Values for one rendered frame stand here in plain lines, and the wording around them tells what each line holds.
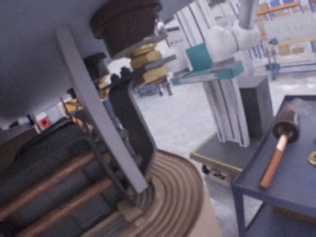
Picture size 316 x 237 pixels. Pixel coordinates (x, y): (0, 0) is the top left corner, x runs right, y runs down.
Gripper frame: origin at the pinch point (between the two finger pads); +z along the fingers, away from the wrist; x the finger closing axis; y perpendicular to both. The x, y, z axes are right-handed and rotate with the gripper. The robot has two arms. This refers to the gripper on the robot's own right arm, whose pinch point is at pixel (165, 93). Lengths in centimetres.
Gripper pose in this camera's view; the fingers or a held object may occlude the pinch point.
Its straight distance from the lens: 121.0
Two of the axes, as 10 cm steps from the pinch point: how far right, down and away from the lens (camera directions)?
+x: -4.9, -0.8, 8.7
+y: 7.8, -4.8, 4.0
